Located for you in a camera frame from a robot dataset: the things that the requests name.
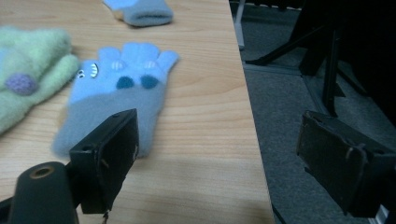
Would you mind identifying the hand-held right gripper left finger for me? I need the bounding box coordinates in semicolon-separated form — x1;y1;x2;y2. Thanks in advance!
68;108;139;216

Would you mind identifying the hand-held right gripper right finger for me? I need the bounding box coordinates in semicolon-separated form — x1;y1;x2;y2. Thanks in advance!
296;110;396;218

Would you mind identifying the blue knitted glove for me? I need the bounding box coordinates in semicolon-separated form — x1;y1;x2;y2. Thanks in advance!
51;41;180;160
102;0;175;28

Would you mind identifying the green knitted glove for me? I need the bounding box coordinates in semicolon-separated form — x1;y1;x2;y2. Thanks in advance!
0;53;81;135
0;25;73;78

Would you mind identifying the white metal desk frame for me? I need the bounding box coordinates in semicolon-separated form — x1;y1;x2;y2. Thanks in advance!
233;0;248;50

